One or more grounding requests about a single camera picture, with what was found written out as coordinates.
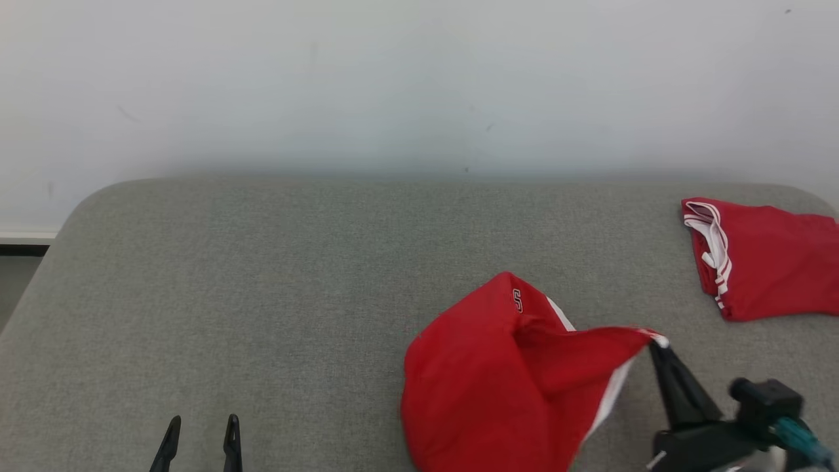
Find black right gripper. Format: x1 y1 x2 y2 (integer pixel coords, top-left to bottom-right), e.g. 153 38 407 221
646 342 778 472

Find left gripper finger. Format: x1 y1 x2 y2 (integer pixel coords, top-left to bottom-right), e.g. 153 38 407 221
223 414 243 472
149 416 182 472

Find red Bulls 23 jersey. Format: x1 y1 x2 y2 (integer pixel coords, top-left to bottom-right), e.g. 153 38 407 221
680 197 839 322

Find red white shorts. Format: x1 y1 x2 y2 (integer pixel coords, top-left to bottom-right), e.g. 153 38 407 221
400 271 669 472

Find white black skirting board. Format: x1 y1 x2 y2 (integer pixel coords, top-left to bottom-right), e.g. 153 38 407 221
0 231 58 258

